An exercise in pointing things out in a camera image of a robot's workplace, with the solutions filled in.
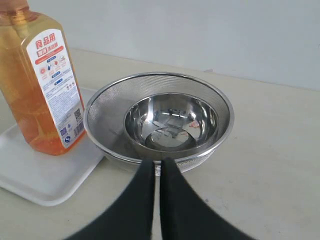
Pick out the small stainless steel bowl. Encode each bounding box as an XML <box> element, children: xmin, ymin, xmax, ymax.
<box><xmin>123</xmin><ymin>92</ymin><xmax>219</xmax><ymax>155</ymax></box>

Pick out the orange pump soap bottle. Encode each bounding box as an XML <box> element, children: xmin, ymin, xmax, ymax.
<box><xmin>0</xmin><ymin>0</ymin><xmax>85</xmax><ymax>156</ymax></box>

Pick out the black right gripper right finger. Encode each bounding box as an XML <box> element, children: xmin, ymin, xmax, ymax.
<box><xmin>159</xmin><ymin>158</ymin><xmax>253</xmax><ymax>240</ymax></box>

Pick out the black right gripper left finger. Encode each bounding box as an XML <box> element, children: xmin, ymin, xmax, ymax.
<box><xmin>68</xmin><ymin>160</ymin><xmax>155</xmax><ymax>240</ymax></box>

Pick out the steel mesh strainer basket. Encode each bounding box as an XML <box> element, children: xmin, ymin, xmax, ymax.
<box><xmin>84</xmin><ymin>72</ymin><xmax>235</xmax><ymax>176</ymax></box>

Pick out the white rectangular foam tray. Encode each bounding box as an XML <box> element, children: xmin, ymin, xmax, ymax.
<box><xmin>0</xmin><ymin>86</ymin><xmax>106</xmax><ymax>207</ymax></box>

